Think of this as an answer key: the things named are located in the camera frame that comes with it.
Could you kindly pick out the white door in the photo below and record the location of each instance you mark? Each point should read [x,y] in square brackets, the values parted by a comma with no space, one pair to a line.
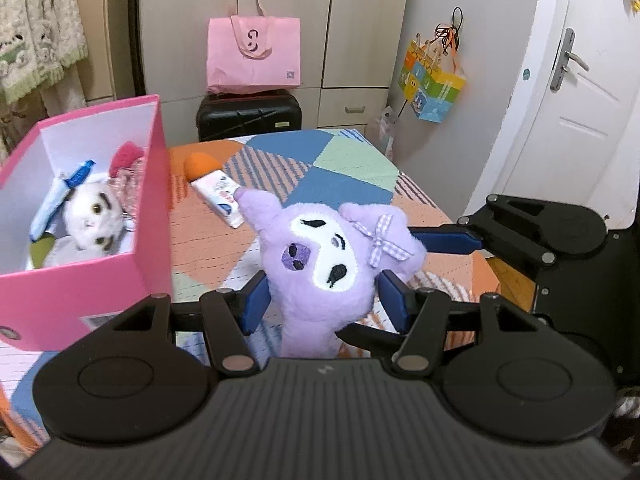
[575,135]

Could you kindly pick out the patchwork printed blanket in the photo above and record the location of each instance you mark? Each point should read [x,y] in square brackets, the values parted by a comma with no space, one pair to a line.
[350,170]

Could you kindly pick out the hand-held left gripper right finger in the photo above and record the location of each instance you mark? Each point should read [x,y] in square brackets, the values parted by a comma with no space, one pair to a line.
[392,300]

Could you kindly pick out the white plastic bag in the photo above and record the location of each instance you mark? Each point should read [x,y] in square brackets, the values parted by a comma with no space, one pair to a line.
[386,125]

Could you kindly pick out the black suitcase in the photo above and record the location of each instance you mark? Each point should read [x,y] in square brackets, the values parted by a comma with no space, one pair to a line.
[240,115]

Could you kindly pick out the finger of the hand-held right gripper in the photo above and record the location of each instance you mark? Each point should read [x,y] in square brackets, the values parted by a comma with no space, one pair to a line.
[445,240]
[375,336]

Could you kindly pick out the colourful paper gift bag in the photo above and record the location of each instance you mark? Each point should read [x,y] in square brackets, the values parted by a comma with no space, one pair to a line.
[435,90]

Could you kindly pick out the pink tote bag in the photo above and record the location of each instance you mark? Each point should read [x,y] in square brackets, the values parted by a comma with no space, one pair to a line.
[250,65]

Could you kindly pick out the beige wardrobe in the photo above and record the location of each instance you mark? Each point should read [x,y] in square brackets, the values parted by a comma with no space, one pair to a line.
[350,35]

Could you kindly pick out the pink storage box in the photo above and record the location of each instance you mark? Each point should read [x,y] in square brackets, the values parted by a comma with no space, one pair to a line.
[75,300]

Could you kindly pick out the white cat plush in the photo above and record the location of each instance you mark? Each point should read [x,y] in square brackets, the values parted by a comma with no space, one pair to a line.
[92,210]

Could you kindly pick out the pink fluffy toy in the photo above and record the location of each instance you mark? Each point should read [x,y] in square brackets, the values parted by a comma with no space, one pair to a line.
[131,190]

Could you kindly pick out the blue-capped white tube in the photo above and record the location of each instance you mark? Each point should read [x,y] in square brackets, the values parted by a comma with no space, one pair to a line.
[50,205]

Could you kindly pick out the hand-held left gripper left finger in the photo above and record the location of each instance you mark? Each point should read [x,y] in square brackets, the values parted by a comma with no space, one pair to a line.
[255,305]

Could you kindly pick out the red strawberry plush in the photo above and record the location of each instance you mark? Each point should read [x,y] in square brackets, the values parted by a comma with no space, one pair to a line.
[125,155]

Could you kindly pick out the olive green makeup sponge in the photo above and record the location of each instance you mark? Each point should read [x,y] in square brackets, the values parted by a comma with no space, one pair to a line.
[40,252]

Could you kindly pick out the small pink white wipes pack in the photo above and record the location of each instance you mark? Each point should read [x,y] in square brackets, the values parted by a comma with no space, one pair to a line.
[220,197]

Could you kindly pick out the cream green fleece jacket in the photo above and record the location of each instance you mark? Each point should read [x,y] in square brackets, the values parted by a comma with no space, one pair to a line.
[30,35]

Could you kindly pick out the cream fleece pants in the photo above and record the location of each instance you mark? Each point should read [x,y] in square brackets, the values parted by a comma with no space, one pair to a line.
[65,95]

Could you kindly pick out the purple plush toy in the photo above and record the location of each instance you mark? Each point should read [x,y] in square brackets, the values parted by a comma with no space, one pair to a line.
[310,270]

